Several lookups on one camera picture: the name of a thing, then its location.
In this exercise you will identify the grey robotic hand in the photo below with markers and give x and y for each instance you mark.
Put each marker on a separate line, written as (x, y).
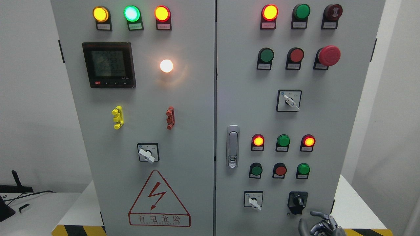
(327, 226)

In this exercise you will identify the black rotary knob switch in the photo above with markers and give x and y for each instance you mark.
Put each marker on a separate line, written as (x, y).
(297, 201)

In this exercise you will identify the green push button lower right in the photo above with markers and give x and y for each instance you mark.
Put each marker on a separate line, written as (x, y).
(303, 170)

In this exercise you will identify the green push button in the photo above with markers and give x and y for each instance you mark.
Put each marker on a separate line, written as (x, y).
(303, 170)
(265, 58)
(255, 170)

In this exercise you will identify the red push button lower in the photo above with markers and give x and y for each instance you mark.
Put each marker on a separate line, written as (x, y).
(279, 170)

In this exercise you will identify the red push button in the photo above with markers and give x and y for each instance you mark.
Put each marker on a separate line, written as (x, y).
(279, 170)
(294, 59)

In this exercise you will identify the red indicator middle right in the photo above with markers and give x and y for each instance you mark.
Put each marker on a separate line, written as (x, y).
(307, 143)

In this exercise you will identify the green push button lower left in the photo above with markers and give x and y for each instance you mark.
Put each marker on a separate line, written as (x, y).
(255, 170)

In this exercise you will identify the green indicator middle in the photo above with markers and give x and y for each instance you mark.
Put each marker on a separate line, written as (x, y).
(282, 143)

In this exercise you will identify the red lit indicator middle left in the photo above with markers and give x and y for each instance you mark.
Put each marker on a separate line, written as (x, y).
(257, 142)

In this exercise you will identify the grey right cabinet door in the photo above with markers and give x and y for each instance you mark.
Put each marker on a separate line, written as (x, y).
(247, 97)

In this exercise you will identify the grey cabinet door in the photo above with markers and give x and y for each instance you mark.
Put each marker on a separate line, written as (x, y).
(186, 152)
(247, 97)

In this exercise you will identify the red electric hazard sticker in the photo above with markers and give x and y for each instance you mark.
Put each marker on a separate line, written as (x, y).
(158, 205)

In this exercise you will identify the red emergency stop button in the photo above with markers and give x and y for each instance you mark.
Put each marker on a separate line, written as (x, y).
(326, 57)

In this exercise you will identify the red push button upper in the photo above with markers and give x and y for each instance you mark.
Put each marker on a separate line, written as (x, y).
(294, 59)

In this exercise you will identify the green push button upper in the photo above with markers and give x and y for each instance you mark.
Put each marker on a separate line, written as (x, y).
(265, 58)

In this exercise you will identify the red terminal connector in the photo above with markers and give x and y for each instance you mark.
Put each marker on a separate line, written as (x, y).
(170, 117)

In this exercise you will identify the dark red buzzer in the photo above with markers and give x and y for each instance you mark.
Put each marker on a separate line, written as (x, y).
(331, 16)

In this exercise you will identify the green unlit indicator top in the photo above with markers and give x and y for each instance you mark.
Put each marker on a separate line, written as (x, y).
(300, 16)

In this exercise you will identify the red lit indicator top right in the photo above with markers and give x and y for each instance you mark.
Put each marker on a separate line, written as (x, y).
(269, 15)

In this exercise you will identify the white glowing lamp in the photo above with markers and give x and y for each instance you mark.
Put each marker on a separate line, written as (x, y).
(166, 66)

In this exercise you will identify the yellow terminal connector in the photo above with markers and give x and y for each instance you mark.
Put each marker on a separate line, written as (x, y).
(117, 112)

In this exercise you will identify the grey left cabinet door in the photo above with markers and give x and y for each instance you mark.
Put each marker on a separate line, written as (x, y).
(186, 152)

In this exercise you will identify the red lit indicator light left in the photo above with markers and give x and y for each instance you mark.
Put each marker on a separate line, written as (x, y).
(163, 18)

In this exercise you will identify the black digital power meter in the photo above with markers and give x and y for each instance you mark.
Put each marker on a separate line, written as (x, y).
(109, 65)

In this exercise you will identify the green lit indicator light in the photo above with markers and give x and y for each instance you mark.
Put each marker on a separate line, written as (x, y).
(133, 17)

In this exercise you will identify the small white usb stick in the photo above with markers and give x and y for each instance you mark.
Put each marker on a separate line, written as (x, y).
(24, 208)

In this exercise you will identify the yellow indicator light top left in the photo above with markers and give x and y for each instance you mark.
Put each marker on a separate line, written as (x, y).
(102, 18)

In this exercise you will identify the white selector switch lower right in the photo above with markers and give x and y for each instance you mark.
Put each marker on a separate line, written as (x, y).
(253, 199)

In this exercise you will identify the white selector switch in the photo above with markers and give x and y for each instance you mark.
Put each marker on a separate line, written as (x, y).
(253, 199)
(288, 100)

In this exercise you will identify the white selector switch upper right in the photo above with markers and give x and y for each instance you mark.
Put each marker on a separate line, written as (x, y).
(288, 100)

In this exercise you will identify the silver door latch handle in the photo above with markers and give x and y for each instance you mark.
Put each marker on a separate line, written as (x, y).
(232, 145)

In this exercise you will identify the white selector switch left door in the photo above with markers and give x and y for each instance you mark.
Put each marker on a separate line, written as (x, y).
(148, 152)

